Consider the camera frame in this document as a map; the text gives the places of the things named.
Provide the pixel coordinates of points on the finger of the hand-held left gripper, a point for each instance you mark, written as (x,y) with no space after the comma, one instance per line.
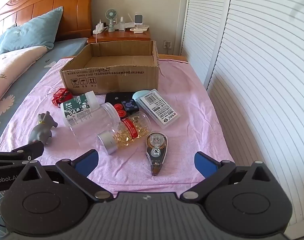
(19,155)

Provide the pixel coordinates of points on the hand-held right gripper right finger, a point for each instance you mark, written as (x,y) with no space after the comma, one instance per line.
(204,164)

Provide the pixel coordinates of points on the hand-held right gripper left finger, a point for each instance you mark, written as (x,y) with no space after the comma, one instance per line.
(88,163)

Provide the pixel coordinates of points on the grey toy animal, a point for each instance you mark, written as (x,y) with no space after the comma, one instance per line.
(41,130)

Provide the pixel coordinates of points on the clear plastic item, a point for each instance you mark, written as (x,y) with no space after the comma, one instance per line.
(131,127)

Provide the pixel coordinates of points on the green label cotton swab box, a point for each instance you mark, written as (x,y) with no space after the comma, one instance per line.
(76,107)

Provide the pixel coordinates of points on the cardboard box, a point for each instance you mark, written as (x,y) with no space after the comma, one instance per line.
(111,80)

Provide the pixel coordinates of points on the clear plastic jar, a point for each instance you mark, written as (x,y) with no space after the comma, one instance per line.
(91,128)

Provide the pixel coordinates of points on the correction tape dispenser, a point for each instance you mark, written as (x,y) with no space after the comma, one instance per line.
(155,147)

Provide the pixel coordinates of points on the pink cloth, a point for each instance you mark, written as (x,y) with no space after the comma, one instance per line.
(192,110)

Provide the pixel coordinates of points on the clear case with white label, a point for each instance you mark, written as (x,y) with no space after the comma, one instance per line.
(159,110)

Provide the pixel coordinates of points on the black toy car red wheels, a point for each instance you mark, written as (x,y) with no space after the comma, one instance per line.
(129,105)

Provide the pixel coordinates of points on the flat black box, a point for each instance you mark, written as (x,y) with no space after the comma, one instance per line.
(114,96)

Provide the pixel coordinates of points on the pink pillow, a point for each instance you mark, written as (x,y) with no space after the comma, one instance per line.
(11,70)

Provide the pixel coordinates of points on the light blue round case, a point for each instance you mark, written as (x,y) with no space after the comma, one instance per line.
(139,94)

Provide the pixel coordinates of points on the white louvred closet doors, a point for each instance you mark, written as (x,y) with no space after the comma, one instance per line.
(254,67)

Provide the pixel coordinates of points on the grey-blue bed sheet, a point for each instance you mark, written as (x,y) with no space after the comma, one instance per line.
(66,48)

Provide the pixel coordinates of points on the blue pillow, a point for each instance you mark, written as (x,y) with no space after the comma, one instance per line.
(29,32)

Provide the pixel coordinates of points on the wooden nightstand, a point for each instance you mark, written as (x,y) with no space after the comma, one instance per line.
(121,37)

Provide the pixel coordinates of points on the white power strip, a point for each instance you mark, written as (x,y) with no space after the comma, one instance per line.
(100,31)

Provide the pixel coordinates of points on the white charger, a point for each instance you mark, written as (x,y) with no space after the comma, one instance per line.
(101,25)

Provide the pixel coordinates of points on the white remote control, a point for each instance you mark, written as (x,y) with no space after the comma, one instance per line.
(139,30)

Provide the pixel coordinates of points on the small clear spray bottle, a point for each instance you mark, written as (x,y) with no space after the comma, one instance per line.
(121,25)

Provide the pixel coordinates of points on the small white box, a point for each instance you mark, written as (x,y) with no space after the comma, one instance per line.
(129,25)

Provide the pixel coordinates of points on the small green desk fan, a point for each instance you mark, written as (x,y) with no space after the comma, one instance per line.
(111,17)

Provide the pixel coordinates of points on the white device on stand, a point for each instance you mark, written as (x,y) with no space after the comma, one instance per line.
(138,20)

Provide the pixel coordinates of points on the wooden headboard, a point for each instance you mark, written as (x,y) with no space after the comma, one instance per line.
(41,0)

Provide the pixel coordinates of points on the wall outlet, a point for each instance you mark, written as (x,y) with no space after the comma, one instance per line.
(168,44)

